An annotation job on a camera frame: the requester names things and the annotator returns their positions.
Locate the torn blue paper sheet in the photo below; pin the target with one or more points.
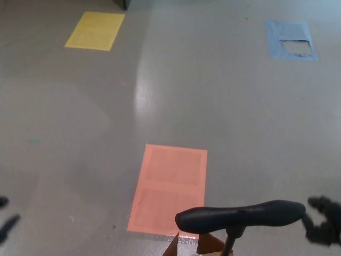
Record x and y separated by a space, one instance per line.
287 32

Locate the dark furniture base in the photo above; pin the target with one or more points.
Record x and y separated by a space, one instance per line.
121 3

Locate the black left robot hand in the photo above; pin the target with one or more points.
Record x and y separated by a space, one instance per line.
8 225

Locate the yellow paper sheet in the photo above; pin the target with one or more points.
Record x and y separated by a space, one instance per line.
95 30

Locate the orange paper sheet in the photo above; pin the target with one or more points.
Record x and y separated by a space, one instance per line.
170 186

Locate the black air pump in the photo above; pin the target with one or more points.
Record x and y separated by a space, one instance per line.
239 214

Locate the brown cardboard box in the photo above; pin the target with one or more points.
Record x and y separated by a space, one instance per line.
209 242

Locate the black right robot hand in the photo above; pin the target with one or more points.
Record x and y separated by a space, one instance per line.
326 213

